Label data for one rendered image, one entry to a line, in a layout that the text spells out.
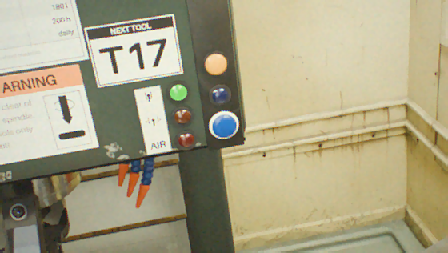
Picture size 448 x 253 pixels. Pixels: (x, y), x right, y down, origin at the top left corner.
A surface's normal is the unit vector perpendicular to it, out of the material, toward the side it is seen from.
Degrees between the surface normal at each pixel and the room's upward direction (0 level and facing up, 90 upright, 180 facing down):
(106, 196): 90
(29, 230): 64
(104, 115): 90
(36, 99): 90
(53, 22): 90
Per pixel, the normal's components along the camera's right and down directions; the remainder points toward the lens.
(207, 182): 0.15, 0.43
